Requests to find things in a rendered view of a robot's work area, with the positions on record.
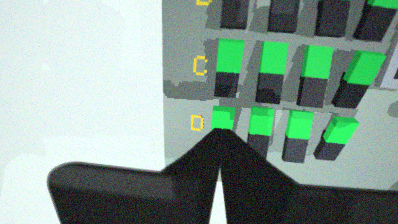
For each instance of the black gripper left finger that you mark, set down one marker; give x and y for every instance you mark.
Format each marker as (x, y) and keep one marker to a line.
(181, 193)

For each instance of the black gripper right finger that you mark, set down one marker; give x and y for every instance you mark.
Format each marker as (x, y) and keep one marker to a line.
(257, 192)

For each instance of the grey switch panel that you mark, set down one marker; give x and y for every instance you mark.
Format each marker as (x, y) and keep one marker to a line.
(311, 85)

